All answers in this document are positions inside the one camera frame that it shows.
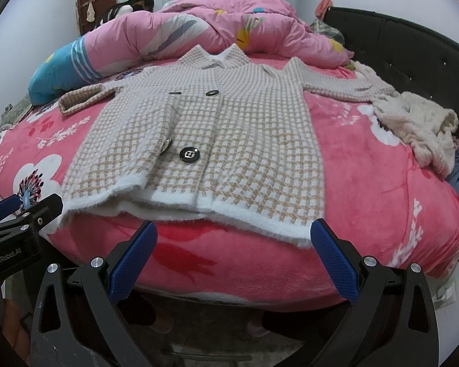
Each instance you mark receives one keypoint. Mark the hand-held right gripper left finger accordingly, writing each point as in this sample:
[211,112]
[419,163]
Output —
[134,263]

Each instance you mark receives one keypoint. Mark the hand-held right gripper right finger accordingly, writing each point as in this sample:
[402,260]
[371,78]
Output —
[334,263]

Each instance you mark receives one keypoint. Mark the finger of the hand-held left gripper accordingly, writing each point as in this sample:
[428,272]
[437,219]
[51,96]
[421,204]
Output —
[5,207]
[48,208]

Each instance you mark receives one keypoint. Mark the beige white checkered coat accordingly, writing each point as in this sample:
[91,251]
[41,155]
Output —
[233,141]

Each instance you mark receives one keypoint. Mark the pink floral blanket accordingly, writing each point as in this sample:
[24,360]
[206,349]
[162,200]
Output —
[367,198]

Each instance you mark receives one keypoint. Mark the grey patterned cloth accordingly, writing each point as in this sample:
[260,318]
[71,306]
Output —
[19,112]

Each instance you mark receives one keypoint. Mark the cream fluffy garment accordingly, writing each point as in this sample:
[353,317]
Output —
[409,122]

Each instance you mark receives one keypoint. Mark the pink and blue quilt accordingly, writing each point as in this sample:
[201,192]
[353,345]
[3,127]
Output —
[145,34]

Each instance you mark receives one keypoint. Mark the small hanging cream cloth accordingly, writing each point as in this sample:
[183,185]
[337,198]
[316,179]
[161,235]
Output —
[90,11]

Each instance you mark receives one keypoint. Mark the dark cloth bundle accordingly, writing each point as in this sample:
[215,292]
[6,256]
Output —
[141,2]

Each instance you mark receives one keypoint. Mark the black padded headboard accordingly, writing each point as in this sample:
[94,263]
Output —
[405,46]

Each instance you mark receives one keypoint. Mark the plaid cloth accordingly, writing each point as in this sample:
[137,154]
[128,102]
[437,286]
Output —
[323,27]

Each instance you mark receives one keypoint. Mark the orange pink cloth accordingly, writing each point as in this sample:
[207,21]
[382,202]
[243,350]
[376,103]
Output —
[323,7]

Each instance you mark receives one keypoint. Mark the white wall socket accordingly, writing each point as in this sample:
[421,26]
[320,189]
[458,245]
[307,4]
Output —
[446,294]

